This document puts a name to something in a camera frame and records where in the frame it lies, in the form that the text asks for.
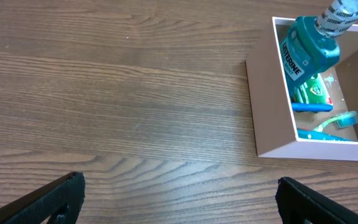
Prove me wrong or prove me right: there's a green floss pack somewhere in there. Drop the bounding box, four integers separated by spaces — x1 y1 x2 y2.
292 73 333 105

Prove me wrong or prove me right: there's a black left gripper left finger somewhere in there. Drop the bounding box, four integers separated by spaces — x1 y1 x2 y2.
0 172 85 224

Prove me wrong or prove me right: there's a teal toothpaste tube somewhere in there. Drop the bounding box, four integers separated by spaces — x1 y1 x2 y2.
297 128 349 141

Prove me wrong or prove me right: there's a blue mouthwash bottle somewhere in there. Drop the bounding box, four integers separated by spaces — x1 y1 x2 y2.
280 0 358 96

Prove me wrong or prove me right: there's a blue pen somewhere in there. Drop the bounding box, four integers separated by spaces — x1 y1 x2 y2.
291 103 333 113

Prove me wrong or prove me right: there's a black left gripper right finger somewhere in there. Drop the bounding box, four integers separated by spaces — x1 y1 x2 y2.
275 177 358 224

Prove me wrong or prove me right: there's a white cardboard box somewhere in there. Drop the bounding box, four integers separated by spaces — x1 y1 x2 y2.
246 17 358 161

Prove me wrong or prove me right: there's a green toothbrush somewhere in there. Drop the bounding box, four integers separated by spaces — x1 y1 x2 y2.
313 111 358 132

